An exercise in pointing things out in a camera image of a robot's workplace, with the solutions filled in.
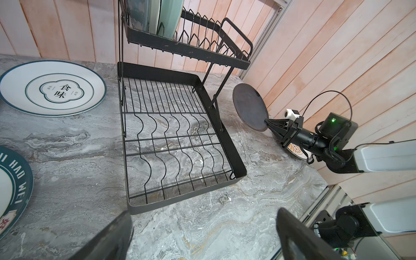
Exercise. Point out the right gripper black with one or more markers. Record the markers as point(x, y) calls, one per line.
point(326, 144)

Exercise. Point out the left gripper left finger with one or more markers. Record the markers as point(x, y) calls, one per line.
point(111, 243)

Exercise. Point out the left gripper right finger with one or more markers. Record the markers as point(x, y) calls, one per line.
point(299, 242)

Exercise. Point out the orange sunburst plate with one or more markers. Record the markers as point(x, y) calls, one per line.
point(296, 150)

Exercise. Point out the black round plate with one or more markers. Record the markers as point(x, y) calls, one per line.
point(250, 107)

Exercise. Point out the black wire dish rack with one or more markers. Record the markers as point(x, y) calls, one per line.
point(175, 145)

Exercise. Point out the light green flower plate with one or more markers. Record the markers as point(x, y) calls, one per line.
point(171, 11)

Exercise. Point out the cream floral plate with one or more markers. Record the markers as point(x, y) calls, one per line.
point(153, 15)

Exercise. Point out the large teal green plate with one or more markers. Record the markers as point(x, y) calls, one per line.
point(138, 10)

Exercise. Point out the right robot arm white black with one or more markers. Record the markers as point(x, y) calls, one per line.
point(395, 215)

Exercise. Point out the dark green rim plate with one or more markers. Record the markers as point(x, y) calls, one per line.
point(17, 183)

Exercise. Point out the white plate black outline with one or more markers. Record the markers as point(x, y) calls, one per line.
point(52, 88)

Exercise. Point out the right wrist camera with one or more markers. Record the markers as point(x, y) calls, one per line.
point(291, 114)

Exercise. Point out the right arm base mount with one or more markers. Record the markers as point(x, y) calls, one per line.
point(349, 224)

